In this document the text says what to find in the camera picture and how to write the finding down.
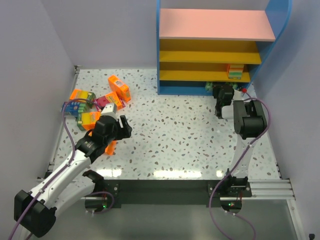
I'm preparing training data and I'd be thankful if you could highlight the blue sponge pack front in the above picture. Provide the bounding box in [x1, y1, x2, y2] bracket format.
[204, 81, 215, 95]

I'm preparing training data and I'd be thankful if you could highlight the blue sponge pack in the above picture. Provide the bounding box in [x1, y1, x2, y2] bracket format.
[204, 81, 215, 95]
[225, 82, 238, 89]
[61, 101, 89, 118]

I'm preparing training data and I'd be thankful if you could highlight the orange Scrub Daddy box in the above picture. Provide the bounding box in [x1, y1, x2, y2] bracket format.
[104, 140, 117, 156]

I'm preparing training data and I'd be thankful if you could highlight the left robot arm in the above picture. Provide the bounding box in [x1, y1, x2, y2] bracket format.
[13, 113, 132, 238]

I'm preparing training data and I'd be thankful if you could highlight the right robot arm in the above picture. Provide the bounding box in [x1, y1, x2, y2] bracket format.
[212, 84, 270, 187]

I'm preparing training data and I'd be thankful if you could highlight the blue shelf unit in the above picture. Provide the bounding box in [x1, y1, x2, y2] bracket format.
[156, 0, 293, 96]

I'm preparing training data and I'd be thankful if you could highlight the orange yellow sponge box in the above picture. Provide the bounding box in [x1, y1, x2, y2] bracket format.
[77, 111, 101, 131]

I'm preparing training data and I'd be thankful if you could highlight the pink sponge box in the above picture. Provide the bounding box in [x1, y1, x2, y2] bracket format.
[95, 91, 125, 110]

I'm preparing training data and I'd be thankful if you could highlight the orange box upright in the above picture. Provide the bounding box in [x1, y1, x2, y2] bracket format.
[108, 75, 131, 103]

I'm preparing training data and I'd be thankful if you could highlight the orange green sponge box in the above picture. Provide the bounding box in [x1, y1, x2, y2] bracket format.
[69, 89, 96, 101]

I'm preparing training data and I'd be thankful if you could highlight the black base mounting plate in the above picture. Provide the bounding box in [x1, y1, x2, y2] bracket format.
[94, 179, 253, 210]

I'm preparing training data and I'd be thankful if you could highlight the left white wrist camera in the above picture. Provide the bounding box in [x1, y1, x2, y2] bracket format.
[100, 103, 117, 120]

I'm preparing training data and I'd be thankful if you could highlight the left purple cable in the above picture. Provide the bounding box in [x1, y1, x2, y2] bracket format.
[7, 98, 106, 240]

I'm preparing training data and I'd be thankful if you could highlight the purple cable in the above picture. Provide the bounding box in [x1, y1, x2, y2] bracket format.
[7, 98, 106, 240]
[208, 91, 272, 240]

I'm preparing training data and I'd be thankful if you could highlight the aluminium frame rail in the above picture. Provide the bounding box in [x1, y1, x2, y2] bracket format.
[37, 178, 298, 201]

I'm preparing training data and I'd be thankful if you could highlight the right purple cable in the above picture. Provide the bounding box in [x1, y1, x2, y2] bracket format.
[208, 91, 272, 240]

